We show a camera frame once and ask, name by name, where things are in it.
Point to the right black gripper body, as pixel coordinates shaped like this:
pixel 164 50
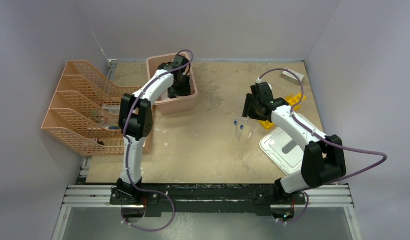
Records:
pixel 251 109

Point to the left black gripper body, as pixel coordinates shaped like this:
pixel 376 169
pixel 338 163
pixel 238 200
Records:
pixel 179 89

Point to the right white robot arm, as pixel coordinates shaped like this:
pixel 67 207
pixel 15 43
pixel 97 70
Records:
pixel 322 160

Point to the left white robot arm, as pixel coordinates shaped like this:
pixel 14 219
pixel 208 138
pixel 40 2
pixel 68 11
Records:
pixel 136 120

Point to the pink plastic bin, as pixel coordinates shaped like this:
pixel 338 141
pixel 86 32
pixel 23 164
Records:
pixel 167 105

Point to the clear plastic tube rack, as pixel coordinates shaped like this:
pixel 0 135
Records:
pixel 236 108

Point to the blue capped test tube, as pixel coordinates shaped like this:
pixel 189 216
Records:
pixel 235 127
pixel 239 133

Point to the yellow test tube rack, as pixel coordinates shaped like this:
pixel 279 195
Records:
pixel 291 99

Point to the small white red box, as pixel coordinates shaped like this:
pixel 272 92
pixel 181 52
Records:
pixel 292 76

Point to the white plastic tray lid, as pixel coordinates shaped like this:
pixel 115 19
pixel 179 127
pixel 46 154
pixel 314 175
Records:
pixel 282 150

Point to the orange mesh file rack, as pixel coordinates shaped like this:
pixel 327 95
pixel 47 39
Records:
pixel 83 113

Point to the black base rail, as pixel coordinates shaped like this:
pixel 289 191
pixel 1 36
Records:
pixel 258 199

